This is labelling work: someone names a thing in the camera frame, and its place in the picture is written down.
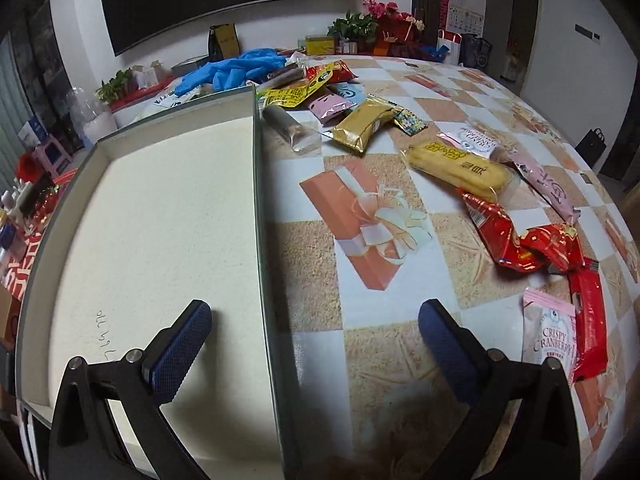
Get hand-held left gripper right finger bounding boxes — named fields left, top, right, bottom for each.
left=419, top=299, right=583, bottom=480

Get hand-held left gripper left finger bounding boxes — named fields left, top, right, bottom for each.
left=47, top=299, right=213, bottom=480

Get large grey cardboard box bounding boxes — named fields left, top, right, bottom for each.
left=14, top=82, right=306, bottom=480

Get checkered printed tablecloth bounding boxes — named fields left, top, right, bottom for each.
left=110, top=52, right=640, bottom=480

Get white and pink cranberry packet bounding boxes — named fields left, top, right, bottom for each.
left=439, top=122, right=502, bottom=162
left=521, top=287, right=579, bottom=367

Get flat red snack packet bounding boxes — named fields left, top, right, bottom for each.
left=569, top=259, right=609, bottom=382

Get large yellow snack packet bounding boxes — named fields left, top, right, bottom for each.
left=406, top=140, right=516, bottom=204

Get long pink snack packet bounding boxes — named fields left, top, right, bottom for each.
left=500, top=152, right=582, bottom=224

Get small colourful cartoon packet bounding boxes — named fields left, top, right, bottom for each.
left=392, top=107, right=427, bottom=137

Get purple plastic stool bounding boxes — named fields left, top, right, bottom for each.
left=31, top=139, right=69, bottom=173

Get gold snack packet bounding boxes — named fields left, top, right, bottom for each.
left=331, top=97, right=397, bottom=154

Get black paper bag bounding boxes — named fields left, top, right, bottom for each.
left=574, top=127, right=609, bottom=170

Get clear plastic bottle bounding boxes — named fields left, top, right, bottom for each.
left=70, top=86, right=117, bottom=150

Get clear wrapped dark snack bar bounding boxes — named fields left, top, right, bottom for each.
left=262, top=104, right=321, bottom=154

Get small leafy potted plant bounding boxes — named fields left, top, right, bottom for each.
left=95, top=69, right=135, bottom=107

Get small pink snack packet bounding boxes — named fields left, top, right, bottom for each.
left=306, top=87, right=359, bottom=126

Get light blue snack packet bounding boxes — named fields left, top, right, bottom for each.
left=327, top=82, right=362, bottom=104

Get yellow packet with black print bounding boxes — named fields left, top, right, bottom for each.
left=256, top=72, right=335, bottom=109

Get blue rubber gloves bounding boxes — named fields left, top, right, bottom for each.
left=174, top=47, right=292, bottom=97

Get grey flat box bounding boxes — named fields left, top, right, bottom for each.
left=171, top=55, right=212, bottom=77

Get brown stick snack packet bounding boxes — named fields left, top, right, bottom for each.
left=264, top=62, right=307, bottom=92

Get dark patterned bag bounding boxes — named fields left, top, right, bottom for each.
left=459, top=33, right=494, bottom=69

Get red and yellow snack packet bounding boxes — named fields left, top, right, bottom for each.
left=304, top=60, right=360, bottom=86

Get white paper gift bag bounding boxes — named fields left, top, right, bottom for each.
left=436, top=29, right=464, bottom=64

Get black and yellow box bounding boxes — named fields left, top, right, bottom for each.
left=207, top=24, right=239, bottom=62

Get pink flowers in red pot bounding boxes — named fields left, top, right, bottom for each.
left=360, top=0, right=427, bottom=57

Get green potted plant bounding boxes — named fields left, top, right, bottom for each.
left=327, top=11, right=378, bottom=43

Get wall calendar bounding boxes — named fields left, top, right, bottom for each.
left=446, top=0, right=488, bottom=37

